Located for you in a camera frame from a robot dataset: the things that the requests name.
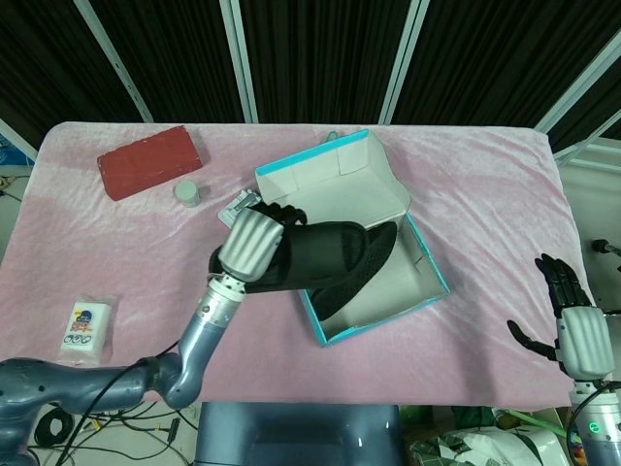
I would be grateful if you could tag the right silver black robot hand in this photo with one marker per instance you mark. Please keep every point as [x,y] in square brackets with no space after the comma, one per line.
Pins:
[584,342]

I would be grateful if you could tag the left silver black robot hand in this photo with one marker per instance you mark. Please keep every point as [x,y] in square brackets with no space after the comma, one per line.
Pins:
[250,245]

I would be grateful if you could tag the black slide slipper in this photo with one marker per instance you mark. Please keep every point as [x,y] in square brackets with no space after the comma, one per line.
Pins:
[356,281]
[315,252]

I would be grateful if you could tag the teal cardboard shoe box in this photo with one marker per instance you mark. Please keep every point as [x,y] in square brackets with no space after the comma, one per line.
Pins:
[335,187]

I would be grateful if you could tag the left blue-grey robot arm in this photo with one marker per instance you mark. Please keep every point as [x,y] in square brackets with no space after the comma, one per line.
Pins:
[204,335]

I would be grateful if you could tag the white folding phone stand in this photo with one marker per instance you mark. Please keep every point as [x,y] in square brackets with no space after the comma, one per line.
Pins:
[235,209]

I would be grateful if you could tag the small grey-white jar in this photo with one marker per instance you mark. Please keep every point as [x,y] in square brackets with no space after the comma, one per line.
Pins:
[186,193]

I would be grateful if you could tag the black tripod head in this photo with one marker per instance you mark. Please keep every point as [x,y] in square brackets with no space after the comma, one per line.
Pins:
[601,246]

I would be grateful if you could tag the red brick block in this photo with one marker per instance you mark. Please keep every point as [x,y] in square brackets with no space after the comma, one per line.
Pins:
[148,162]

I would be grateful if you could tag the mint green plastic dustpan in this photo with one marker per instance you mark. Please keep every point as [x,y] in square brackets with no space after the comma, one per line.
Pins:
[332,137]

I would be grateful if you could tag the green white plastic bag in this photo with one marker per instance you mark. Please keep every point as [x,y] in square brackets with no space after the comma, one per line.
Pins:
[485,446]

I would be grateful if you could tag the pink plush table cloth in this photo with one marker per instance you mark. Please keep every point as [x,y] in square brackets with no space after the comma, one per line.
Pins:
[485,194]

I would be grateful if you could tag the white tissue pack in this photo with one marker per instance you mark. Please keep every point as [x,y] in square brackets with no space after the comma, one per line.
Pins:
[85,327]

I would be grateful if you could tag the blue-grey robot torso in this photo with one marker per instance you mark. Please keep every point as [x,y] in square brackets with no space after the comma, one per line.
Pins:
[296,437]

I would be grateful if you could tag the white aluminium frame post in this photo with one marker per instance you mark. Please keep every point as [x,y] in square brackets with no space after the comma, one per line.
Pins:
[402,60]
[240,60]
[579,83]
[115,60]

